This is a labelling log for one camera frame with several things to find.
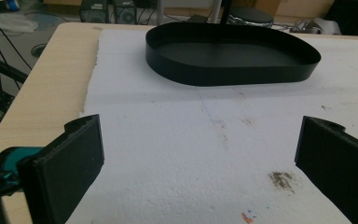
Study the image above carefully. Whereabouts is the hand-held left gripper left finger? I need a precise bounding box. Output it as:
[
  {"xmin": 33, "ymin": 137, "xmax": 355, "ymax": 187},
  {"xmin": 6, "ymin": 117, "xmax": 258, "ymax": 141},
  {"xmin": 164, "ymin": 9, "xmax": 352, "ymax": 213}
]
[{"xmin": 18, "ymin": 114, "xmax": 105, "ymax": 224}]

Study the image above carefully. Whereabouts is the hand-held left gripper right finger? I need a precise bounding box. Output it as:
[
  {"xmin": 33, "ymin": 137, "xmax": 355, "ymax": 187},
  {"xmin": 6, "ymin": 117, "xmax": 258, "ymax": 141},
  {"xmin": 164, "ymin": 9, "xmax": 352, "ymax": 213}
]
[{"xmin": 294, "ymin": 116, "xmax": 358, "ymax": 224}]

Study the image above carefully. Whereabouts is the black oval tray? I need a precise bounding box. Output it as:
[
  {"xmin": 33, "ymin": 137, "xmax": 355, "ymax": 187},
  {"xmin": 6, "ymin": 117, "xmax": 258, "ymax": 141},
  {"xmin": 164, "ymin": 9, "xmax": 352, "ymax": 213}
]
[{"xmin": 145, "ymin": 21, "xmax": 322, "ymax": 87}]

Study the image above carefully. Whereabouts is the white foam sheet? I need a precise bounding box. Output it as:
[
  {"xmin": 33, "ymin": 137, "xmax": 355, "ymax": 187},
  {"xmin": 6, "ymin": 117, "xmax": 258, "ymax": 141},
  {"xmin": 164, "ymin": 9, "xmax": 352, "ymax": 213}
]
[{"xmin": 65, "ymin": 28, "xmax": 358, "ymax": 224}]

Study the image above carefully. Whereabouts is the white power adapter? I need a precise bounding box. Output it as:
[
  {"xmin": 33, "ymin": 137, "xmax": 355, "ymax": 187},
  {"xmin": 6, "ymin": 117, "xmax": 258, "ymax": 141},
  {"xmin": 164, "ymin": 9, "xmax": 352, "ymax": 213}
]
[{"xmin": 289, "ymin": 17, "xmax": 342, "ymax": 35}]

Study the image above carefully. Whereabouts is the black computer tower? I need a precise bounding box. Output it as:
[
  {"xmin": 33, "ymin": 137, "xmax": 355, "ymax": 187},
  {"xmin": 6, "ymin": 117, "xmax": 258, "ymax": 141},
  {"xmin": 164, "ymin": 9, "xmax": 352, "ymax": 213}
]
[
  {"xmin": 79, "ymin": 0, "xmax": 110, "ymax": 24},
  {"xmin": 113, "ymin": 0, "xmax": 138, "ymax": 25}
]

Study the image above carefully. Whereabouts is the black round stool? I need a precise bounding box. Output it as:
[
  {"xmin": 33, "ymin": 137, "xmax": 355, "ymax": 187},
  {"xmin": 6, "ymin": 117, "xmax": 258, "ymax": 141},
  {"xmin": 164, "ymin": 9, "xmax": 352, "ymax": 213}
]
[{"xmin": 229, "ymin": 7, "xmax": 274, "ymax": 26}]

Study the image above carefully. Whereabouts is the black pole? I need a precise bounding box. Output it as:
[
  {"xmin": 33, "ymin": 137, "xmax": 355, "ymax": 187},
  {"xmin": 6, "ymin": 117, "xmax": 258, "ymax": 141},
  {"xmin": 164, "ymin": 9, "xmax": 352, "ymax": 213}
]
[{"xmin": 219, "ymin": 0, "xmax": 234, "ymax": 26}]

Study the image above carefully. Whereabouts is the white metal stand leg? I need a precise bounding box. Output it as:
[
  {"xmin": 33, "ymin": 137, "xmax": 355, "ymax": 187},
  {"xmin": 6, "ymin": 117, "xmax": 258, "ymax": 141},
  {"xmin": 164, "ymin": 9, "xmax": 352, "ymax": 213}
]
[{"xmin": 210, "ymin": 0, "xmax": 224, "ymax": 24}]

